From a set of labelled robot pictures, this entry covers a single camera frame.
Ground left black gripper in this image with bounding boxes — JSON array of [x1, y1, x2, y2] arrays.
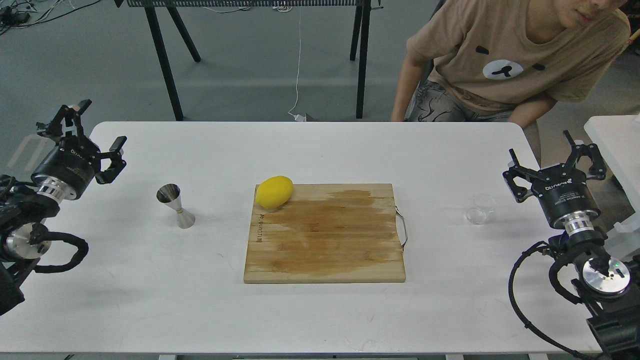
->
[[31, 99, 128, 202]]

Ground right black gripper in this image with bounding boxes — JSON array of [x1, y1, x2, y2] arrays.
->
[[502, 130, 608, 230]]

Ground small clear glass cup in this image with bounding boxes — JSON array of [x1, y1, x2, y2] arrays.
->
[[465, 193, 496, 225]]

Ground steel double jigger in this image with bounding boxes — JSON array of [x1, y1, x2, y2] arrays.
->
[[156, 183, 195, 229]]

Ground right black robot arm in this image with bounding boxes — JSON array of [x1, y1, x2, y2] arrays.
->
[[502, 131, 640, 360]]

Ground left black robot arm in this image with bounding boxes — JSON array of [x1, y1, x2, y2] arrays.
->
[[0, 99, 126, 314]]

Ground white side table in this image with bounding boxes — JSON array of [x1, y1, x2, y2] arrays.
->
[[583, 114, 640, 260]]

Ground person in tan shirt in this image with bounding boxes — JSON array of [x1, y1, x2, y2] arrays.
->
[[390, 0, 631, 129]]

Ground yellow lemon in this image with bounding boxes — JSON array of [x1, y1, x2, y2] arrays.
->
[[254, 175, 294, 210]]

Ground wooden cutting board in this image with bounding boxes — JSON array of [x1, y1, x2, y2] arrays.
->
[[243, 183, 406, 284]]

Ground black cables on floor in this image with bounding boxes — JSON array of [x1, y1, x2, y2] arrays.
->
[[0, 0, 103, 36]]

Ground white hanging cable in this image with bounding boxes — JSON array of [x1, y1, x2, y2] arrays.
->
[[287, 6, 308, 122]]

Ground black metal frame table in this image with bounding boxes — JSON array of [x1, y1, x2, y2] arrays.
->
[[113, 0, 384, 122]]

